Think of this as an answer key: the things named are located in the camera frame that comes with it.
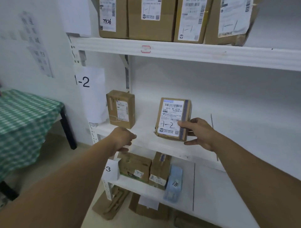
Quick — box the person's right hand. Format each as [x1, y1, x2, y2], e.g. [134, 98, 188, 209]
[177, 117, 220, 152]

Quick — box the person's left hand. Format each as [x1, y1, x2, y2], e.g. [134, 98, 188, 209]
[106, 127, 137, 157]

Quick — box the green printed cardboard box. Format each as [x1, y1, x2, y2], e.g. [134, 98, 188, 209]
[117, 151, 152, 184]

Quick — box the brown box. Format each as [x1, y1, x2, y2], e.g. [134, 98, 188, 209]
[106, 90, 136, 130]

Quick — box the small brown box marked 1-2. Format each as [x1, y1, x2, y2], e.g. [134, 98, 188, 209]
[154, 97, 192, 142]

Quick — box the light blue box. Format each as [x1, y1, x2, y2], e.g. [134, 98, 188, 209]
[163, 164, 183, 204]

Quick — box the white metal shelf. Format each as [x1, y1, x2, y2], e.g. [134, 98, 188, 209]
[67, 0, 301, 228]

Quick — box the plastic cardboard box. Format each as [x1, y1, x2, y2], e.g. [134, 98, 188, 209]
[204, 0, 260, 47]

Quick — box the small parcel yellow tape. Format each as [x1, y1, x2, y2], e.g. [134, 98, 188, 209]
[173, 0, 213, 44]

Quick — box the brown parcel marked 7936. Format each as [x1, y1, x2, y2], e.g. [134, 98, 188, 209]
[98, 0, 129, 39]

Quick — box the person's left forearm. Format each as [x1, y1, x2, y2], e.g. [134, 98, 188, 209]
[0, 138, 118, 228]

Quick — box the person's right forearm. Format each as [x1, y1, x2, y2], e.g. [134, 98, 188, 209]
[213, 134, 301, 228]

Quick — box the white paper shelf label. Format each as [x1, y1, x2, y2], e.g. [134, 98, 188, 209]
[101, 158, 122, 181]
[57, 0, 92, 38]
[75, 66, 108, 124]

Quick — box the folded cardboard pad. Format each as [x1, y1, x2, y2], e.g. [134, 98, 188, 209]
[92, 185, 131, 220]

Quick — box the torn brown cardboard sheet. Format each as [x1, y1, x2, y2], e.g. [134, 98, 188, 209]
[129, 192, 170, 221]

